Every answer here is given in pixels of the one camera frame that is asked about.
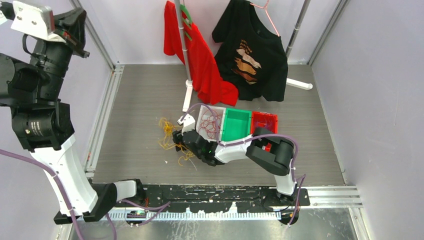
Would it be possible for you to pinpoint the red wire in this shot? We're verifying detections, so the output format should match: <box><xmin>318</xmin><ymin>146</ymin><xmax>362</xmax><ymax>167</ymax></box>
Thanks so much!
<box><xmin>198</xmin><ymin>109</ymin><xmax>223</xmax><ymax>140</ymax></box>

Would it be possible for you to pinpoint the colourful wire bundle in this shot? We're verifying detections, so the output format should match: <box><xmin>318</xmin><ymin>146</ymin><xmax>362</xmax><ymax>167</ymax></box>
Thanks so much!
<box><xmin>156</xmin><ymin>116</ymin><xmax>196</xmax><ymax>167</ymax></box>

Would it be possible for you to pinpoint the purple wire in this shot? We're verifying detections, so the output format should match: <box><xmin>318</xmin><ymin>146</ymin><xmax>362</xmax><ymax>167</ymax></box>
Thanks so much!
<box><xmin>255</xmin><ymin>115</ymin><xmax>276</xmax><ymax>132</ymax></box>

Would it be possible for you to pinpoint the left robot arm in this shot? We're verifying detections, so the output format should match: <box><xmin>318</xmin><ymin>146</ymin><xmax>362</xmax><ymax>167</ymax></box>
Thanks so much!
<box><xmin>0</xmin><ymin>0</ymin><xmax>146</xmax><ymax>225</ymax></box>

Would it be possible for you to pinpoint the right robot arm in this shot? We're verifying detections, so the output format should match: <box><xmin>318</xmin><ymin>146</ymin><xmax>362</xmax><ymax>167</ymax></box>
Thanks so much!
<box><xmin>172</xmin><ymin>127</ymin><xmax>299</xmax><ymax>206</ymax></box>

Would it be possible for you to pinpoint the white plastic bin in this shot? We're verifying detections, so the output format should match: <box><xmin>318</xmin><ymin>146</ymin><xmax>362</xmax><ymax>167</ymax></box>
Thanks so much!
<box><xmin>195</xmin><ymin>105</ymin><xmax>226</xmax><ymax>142</ymax></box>

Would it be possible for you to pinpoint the green plastic bin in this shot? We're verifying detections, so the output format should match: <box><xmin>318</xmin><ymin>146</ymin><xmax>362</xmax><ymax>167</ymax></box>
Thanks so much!
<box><xmin>221</xmin><ymin>108</ymin><xmax>252</xmax><ymax>142</ymax></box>

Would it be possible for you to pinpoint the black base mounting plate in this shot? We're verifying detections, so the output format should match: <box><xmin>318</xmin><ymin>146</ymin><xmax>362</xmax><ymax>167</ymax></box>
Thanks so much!
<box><xmin>132</xmin><ymin>184</ymin><xmax>295</xmax><ymax>214</ymax></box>

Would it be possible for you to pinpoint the red plastic bin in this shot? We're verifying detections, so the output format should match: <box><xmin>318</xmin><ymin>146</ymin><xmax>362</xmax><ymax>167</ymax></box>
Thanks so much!
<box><xmin>250</xmin><ymin>111</ymin><xmax>278</xmax><ymax>134</ymax></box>

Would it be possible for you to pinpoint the black printed t-shirt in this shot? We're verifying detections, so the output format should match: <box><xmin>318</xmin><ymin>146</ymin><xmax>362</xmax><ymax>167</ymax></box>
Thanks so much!
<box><xmin>211</xmin><ymin>0</ymin><xmax>288</xmax><ymax>102</ymax></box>

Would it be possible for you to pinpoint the metal clothes rack pole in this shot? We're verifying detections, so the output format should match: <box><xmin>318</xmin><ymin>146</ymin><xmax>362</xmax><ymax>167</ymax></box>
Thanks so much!
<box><xmin>174</xmin><ymin>0</ymin><xmax>193</xmax><ymax>86</ymax></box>

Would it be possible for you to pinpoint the green clothes hanger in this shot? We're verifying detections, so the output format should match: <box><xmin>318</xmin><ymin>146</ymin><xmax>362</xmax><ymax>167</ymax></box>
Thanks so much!
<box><xmin>179</xmin><ymin>4</ymin><xmax>193</xmax><ymax>41</ymax></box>

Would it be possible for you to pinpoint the pink clothes hanger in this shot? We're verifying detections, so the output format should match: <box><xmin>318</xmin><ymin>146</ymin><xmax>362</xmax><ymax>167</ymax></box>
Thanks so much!
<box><xmin>250</xmin><ymin>0</ymin><xmax>281</xmax><ymax>37</ymax></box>

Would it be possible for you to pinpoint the right metal rack pole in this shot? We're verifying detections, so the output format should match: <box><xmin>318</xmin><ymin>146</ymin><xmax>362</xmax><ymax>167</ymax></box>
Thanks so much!
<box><xmin>285</xmin><ymin>0</ymin><xmax>311</xmax><ymax>58</ymax></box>

